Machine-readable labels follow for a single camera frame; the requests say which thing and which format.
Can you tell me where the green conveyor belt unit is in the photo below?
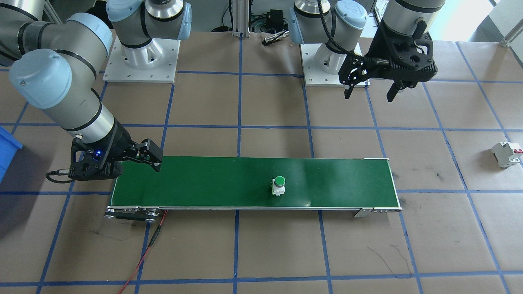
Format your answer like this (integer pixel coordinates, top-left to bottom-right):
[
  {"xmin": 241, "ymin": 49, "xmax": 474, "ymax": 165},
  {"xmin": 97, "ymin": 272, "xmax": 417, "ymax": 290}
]
[{"xmin": 103, "ymin": 154, "xmax": 403, "ymax": 223}]

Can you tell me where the silver cylindrical connector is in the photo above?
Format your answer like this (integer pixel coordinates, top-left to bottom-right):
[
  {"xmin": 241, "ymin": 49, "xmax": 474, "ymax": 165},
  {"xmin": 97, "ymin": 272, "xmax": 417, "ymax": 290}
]
[{"xmin": 264, "ymin": 32, "xmax": 290, "ymax": 45}]

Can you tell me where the grey metal frame bar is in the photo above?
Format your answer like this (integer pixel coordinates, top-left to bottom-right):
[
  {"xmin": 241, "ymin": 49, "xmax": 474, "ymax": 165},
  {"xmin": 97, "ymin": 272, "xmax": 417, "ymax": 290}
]
[{"xmin": 43, "ymin": 0, "xmax": 63, "ymax": 24}]

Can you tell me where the black power adapter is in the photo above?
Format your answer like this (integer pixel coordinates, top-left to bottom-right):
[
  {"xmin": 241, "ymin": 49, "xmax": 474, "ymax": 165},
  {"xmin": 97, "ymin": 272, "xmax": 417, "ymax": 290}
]
[{"xmin": 266, "ymin": 10, "xmax": 286, "ymax": 28}]

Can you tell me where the green push button switch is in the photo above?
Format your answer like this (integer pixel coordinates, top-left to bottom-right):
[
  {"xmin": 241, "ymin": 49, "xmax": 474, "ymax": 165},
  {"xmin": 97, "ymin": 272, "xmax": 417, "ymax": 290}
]
[{"xmin": 271, "ymin": 176, "xmax": 286, "ymax": 197}]

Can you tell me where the white circuit breaker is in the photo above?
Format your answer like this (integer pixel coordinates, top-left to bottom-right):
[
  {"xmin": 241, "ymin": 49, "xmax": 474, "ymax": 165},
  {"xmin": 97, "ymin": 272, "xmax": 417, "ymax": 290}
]
[{"xmin": 491, "ymin": 141, "xmax": 523, "ymax": 169}]

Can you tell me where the blue plastic bin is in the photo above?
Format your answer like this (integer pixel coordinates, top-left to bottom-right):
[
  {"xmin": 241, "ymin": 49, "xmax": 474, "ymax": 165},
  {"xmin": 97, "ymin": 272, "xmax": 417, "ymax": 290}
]
[{"xmin": 0, "ymin": 126, "xmax": 23, "ymax": 183}]

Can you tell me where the aluminium profile post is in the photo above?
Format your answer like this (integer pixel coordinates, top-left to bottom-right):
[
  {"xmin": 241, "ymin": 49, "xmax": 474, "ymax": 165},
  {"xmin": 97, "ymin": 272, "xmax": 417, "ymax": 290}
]
[{"xmin": 231, "ymin": 0, "xmax": 250, "ymax": 38}]

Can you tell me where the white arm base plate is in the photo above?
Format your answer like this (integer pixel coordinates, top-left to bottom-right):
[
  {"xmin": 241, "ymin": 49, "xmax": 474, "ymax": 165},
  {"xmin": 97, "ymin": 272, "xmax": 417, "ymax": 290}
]
[
  {"xmin": 299, "ymin": 41, "xmax": 370, "ymax": 87},
  {"xmin": 102, "ymin": 36, "xmax": 181, "ymax": 84}
]

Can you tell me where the black hanging cable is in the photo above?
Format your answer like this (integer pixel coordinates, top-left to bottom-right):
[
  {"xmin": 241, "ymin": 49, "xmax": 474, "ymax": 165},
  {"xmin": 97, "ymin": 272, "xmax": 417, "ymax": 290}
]
[{"xmin": 210, "ymin": 0, "xmax": 234, "ymax": 33}]

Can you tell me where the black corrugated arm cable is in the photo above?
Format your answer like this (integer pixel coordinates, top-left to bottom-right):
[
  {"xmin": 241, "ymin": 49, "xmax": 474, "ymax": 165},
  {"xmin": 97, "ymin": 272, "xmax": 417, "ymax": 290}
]
[{"xmin": 317, "ymin": 0, "xmax": 389, "ymax": 66}]

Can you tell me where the red and black conveyor cable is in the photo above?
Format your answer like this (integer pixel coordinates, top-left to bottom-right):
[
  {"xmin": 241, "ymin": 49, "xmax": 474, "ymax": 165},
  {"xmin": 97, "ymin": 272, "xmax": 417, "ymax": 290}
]
[{"xmin": 118, "ymin": 209, "xmax": 168, "ymax": 294}]

